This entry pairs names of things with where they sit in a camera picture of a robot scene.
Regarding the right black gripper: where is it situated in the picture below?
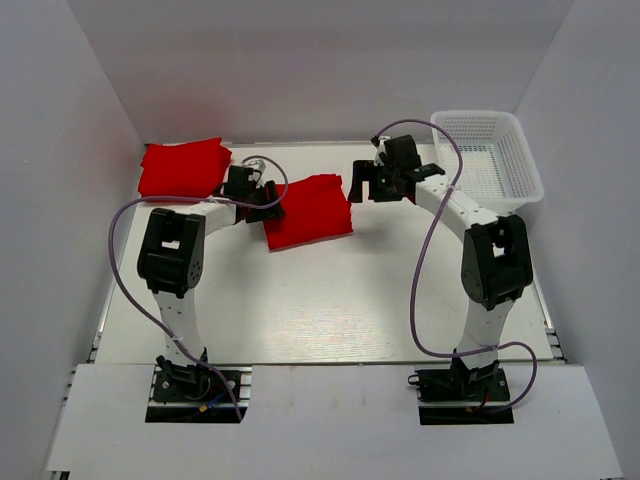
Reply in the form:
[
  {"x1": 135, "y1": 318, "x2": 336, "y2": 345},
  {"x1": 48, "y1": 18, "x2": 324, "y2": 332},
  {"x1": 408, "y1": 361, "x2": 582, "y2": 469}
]
[{"x1": 348, "y1": 160, "x2": 403, "y2": 203}]

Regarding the red t-shirt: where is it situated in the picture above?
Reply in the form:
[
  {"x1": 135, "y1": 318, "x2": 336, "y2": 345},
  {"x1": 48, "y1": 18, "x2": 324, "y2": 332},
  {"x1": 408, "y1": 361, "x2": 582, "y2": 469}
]
[
  {"x1": 138, "y1": 138, "x2": 232, "y2": 198},
  {"x1": 263, "y1": 174, "x2": 353, "y2": 251}
]

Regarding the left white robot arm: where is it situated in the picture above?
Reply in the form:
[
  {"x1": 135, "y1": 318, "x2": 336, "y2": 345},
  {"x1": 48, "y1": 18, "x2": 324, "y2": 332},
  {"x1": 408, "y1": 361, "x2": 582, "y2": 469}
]
[{"x1": 137, "y1": 155, "x2": 286, "y2": 399}]

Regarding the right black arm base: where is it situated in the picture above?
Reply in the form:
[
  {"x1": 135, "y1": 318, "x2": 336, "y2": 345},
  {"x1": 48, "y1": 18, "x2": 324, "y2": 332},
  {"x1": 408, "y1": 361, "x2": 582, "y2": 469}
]
[{"x1": 407, "y1": 368, "x2": 514, "y2": 426}]

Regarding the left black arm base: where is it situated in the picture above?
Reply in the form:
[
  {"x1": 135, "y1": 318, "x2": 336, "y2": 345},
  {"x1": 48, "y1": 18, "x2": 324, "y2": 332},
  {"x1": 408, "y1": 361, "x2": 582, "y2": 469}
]
[{"x1": 145, "y1": 356, "x2": 252, "y2": 424}]

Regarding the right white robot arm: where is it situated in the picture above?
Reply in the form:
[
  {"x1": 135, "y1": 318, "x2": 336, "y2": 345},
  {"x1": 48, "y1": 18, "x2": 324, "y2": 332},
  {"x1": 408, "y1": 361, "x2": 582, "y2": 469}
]
[{"x1": 348, "y1": 135, "x2": 533, "y2": 399}]

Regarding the folded red t-shirt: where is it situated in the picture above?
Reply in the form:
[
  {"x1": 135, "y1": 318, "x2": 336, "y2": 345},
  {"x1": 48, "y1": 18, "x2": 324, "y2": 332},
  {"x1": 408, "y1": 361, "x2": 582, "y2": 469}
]
[{"x1": 138, "y1": 138, "x2": 232, "y2": 198}]

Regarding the white plastic basket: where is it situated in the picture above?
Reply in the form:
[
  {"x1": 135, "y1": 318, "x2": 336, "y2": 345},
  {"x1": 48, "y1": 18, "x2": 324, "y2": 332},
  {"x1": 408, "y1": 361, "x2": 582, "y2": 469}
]
[{"x1": 431, "y1": 110, "x2": 544, "y2": 214}]

